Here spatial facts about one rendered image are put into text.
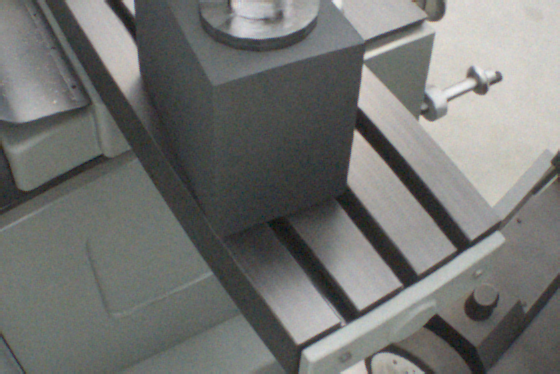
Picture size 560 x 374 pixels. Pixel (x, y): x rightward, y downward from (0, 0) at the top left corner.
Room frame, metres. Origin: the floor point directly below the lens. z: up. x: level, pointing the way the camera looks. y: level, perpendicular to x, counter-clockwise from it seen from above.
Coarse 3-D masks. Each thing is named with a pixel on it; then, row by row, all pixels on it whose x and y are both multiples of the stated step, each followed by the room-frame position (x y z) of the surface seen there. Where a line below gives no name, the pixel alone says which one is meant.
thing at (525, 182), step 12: (540, 156) 0.98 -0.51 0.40; (552, 156) 0.98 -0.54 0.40; (528, 168) 0.95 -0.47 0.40; (540, 168) 0.95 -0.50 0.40; (528, 180) 0.92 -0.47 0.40; (516, 192) 0.89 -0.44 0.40; (504, 204) 0.86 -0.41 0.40; (516, 204) 0.86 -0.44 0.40; (504, 216) 0.83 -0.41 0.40; (348, 372) 0.52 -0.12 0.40; (360, 372) 0.52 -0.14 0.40
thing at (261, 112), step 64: (192, 0) 0.48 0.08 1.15; (320, 0) 0.49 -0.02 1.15; (192, 64) 0.43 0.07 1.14; (256, 64) 0.41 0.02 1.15; (320, 64) 0.43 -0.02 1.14; (192, 128) 0.43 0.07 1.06; (256, 128) 0.41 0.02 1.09; (320, 128) 0.43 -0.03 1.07; (256, 192) 0.41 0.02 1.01; (320, 192) 0.43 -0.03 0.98
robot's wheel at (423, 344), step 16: (416, 336) 0.49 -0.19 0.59; (432, 336) 0.49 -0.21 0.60; (384, 352) 0.49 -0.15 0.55; (400, 352) 0.47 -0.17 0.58; (416, 352) 0.47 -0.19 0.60; (432, 352) 0.46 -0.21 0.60; (448, 352) 0.46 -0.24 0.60; (368, 368) 0.50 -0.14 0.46; (384, 368) 0.50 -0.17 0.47; (400, 368) 0.48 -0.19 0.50; (416, 368) 0.45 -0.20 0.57; (432, 368) 0.44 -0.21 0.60; (448, 368) 0.44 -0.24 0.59; (464, 368) 0.44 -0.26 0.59
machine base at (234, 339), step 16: (240, 320) 0.71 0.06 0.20; (208, 336) 0.67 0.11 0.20; (224, 336) 0.68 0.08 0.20; (240, 336) 0.68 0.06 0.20; (256, 336) 0.68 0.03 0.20; (176, 352) 0.63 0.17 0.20; (192, 352) 0.64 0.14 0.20; (208, 352) 0.64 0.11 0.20; (224, 352) 0.64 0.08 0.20; (240, 352) 0.65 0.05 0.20; (256, 352) 0.65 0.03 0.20; (128, 368) 0.59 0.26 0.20; (144, 368) 0.59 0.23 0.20; (160, 368) 0.60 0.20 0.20; (176, 368) 0.60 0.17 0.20; (192, 368) 0.60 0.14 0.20; (208, 368) 0.61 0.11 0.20; (224, 368) 0.61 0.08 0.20; (240, 368) 0.61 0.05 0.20; (256, 368) 0.62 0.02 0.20; (272, 368) 0.62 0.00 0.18
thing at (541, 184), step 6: (552, 162) 0.46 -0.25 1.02; (552, 168) 0.46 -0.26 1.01; (546, 174) 0.46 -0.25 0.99; (552, 174) 0.45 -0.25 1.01; (540, 180) 0.46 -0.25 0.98; (546, 180) 0.45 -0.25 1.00; (552, 180) 0.45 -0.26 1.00; (534, 186) 0.46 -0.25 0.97; (540, 186) 0.45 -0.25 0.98; (546, 186) 0.45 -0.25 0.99; (534, 192) 0.46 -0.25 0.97; (540, 192) 0.45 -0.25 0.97
